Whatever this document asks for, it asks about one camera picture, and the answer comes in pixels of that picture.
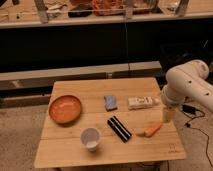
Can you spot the orange carrot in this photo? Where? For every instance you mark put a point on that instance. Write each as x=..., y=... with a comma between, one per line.
x=151, y=130

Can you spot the white paper cup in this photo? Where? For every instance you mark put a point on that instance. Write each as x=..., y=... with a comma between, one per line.
x=90, y=138

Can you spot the long wooden beam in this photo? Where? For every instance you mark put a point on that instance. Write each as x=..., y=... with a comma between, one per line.
x=45, y=78

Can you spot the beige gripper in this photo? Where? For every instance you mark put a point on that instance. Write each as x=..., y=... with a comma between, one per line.
x=168, y=114

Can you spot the black power adapter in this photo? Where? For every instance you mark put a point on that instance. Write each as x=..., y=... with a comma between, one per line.
x=189, y=109

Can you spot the orange bowl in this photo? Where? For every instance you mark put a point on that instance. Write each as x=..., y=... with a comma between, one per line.
x=65, y=109

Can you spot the black striped case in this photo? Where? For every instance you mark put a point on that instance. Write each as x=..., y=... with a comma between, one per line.
x=121, y=131

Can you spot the orange object on shelf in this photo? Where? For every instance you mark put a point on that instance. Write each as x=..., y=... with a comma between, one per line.
x=107, y=7

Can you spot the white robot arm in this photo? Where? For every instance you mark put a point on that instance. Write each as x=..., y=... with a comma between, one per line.
x=186, y=80

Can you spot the wooden table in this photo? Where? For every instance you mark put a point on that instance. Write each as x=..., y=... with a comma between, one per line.
x=61, y=146

